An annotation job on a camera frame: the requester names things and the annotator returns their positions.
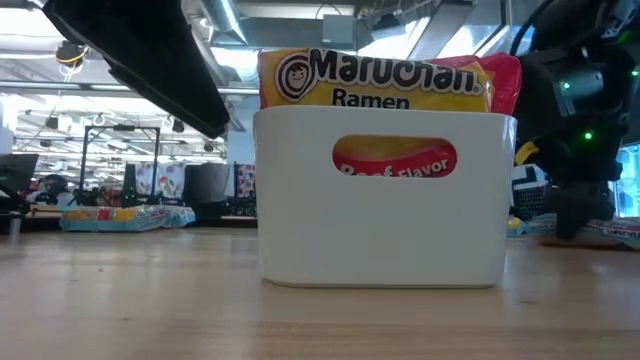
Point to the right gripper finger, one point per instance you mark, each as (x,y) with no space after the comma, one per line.
(575,205)

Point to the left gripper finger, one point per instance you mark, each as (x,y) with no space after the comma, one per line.
(140,60)

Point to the red Maruchan ramen pack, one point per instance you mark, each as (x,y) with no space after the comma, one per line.
(380,75)
(505,80)

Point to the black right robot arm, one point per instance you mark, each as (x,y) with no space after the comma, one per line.
(560,25)

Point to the black pegboard rack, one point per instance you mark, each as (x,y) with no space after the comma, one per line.
(529,197)

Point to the glass window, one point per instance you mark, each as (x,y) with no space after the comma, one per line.
(627,182)

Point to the colourful printed cloth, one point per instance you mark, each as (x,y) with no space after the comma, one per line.
(170,180)

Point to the person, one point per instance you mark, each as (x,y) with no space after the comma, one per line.
(52,187)

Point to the patterned cloth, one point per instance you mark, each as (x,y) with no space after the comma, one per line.
(245,182)

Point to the metal ceiling air unit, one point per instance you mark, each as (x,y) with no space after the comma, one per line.
(440,25)

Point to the black monitor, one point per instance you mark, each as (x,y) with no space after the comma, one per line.
(17,172)

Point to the black desk equipment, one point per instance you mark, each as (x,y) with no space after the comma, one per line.
(15,202)

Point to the white plastic bin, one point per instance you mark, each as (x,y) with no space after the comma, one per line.
(300,225)

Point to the black frame station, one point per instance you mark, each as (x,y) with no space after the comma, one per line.
(122,128)

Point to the ceiling camera unit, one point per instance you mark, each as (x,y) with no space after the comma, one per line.
(70,52)

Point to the silver ventilation duct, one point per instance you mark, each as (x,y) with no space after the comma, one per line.
(225,20)

